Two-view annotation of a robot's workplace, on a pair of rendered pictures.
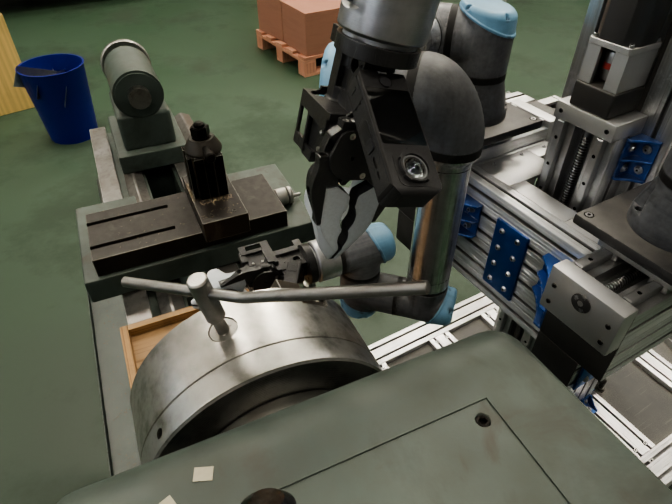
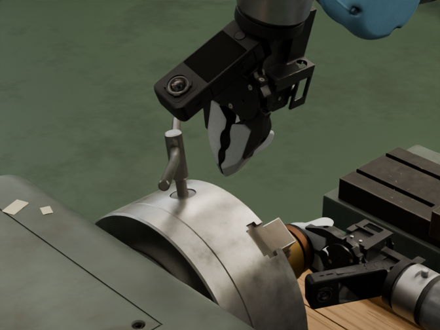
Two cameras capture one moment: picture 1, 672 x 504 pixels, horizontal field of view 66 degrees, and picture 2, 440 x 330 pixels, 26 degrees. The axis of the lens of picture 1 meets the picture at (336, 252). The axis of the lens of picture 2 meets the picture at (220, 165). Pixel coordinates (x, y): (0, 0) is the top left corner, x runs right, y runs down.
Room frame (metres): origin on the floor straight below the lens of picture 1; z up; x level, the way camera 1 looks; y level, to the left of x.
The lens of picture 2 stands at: (0.09, -0.88, 1.87)
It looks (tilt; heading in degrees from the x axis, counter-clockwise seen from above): 30 degrees down; 71
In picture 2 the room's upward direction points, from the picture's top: straight up
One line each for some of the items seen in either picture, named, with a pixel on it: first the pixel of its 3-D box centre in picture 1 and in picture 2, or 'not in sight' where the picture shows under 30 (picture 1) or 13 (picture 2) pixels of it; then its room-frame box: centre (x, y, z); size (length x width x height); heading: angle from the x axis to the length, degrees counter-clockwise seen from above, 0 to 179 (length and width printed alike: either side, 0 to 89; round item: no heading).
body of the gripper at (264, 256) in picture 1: (277, 269); (373, 265); (0.65, 0.10, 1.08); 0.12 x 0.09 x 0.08; 115
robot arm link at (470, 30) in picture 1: (481, 35); not in sight; (1.09, -0.30, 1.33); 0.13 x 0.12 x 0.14; 72
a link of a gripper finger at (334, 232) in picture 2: (246, 279); (330, 241); (0.61, 0.15, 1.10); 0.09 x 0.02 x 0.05; 115
